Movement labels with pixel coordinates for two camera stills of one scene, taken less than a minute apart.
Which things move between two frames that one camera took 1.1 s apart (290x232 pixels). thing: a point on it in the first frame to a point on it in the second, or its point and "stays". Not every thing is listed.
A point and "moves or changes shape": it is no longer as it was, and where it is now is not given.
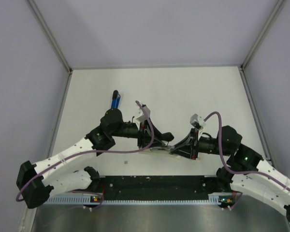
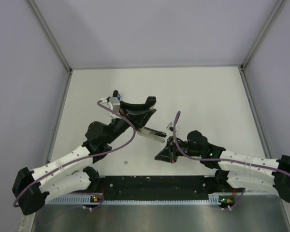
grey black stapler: [163, 151] moves or changes shape
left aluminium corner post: [50, 34] stays
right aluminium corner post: [261, 34] stays
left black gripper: [144, 134] to [139, 114]
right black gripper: [185, 147] to [169, 153]
